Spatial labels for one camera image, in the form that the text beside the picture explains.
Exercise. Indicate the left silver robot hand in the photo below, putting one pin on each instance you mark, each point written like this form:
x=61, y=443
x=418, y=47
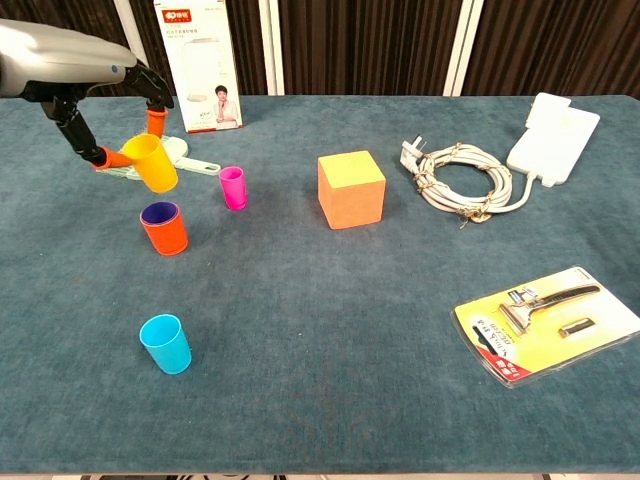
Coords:
x=60, y=60

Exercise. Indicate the yellow plastic cup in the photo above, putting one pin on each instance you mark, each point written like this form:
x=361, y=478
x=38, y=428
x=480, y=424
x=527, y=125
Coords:
x=157, y=170

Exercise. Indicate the dark blue plastic cup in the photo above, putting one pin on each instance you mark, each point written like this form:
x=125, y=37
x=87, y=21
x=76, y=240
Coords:
x=160, y=212

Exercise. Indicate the magenta plastic cup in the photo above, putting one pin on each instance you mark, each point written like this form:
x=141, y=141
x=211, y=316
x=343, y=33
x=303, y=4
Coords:
x=233, y=192

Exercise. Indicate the light blue plastic cup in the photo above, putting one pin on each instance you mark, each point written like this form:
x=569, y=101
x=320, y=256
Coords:
x=167, y=350

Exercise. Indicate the white lamp product box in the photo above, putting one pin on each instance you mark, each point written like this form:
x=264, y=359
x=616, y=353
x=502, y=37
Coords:
x=200, y=60

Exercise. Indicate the mint green hand brush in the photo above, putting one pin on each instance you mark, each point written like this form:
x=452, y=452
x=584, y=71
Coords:
x=197, y=165

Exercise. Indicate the orange plastic cup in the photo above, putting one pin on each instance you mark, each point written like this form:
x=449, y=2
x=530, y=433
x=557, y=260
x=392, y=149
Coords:
x=167, y=240

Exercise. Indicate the orange yellow foam cube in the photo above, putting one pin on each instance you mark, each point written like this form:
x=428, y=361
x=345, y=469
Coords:
x=350, y=200

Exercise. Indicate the teal table cloth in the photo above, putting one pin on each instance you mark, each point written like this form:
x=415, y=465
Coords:
x=320, y=325

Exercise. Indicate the yellow razor blister pack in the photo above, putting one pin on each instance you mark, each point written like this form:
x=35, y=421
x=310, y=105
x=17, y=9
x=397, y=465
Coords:
x=550, y=345

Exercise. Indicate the white partition frame post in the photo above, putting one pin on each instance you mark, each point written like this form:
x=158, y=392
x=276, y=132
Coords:
x=129, y=20
x=276, y=50
x=462, y=50

